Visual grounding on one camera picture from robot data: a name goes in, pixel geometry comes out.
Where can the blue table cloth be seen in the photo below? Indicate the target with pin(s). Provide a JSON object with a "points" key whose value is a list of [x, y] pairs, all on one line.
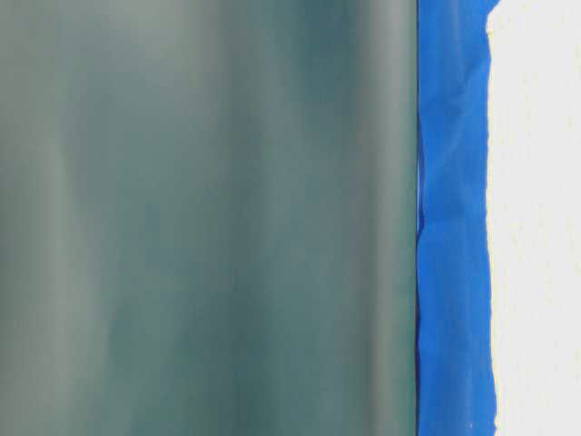
{"points": [[456, 393]]}

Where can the yellow checked towel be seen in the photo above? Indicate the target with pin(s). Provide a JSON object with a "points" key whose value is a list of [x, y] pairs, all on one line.
{"points": [[533, 215]]}

